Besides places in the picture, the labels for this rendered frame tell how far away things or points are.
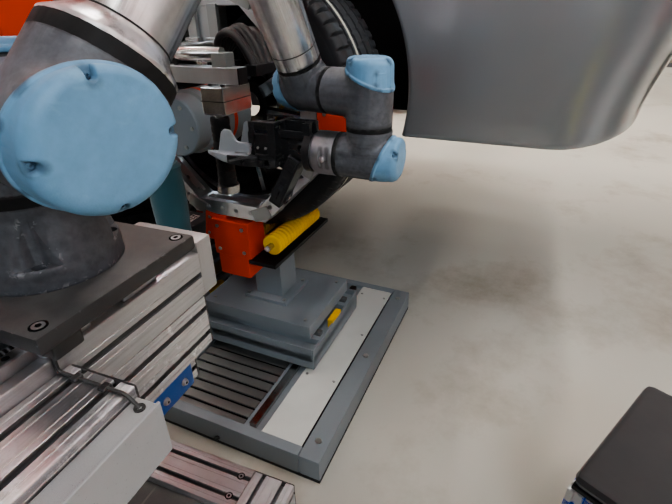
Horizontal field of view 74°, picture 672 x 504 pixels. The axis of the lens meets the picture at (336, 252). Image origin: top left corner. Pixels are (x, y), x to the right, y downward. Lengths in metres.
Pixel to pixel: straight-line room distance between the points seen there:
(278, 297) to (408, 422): 0.56
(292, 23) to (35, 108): 0.46
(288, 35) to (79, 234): 0.41
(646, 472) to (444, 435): 0.55
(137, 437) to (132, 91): 0.31
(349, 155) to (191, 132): 0.42
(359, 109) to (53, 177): 0.47
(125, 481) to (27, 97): 0.34
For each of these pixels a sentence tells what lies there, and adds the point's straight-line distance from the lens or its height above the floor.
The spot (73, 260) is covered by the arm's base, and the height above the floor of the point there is 0.84.
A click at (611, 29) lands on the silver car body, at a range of 1.27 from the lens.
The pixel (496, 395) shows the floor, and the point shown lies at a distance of 1.55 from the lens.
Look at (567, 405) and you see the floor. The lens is 1.60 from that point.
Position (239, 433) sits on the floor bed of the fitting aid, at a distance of 1.31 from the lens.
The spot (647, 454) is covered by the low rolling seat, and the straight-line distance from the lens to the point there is 1.07.
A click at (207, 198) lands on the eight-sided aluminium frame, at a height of 0.62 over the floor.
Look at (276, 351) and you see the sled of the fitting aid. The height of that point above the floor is 0.12.
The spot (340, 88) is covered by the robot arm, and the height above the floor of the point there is 0.96.
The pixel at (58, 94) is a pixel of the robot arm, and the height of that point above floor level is 1.02.
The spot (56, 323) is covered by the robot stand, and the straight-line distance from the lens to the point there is 0.49.
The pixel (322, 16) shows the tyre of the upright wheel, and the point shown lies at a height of 1.06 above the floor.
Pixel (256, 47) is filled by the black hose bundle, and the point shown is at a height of 1.01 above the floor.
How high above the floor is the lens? 1.07
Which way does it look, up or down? 28 degrees down
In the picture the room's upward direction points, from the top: 1 degrees counter-clockwise
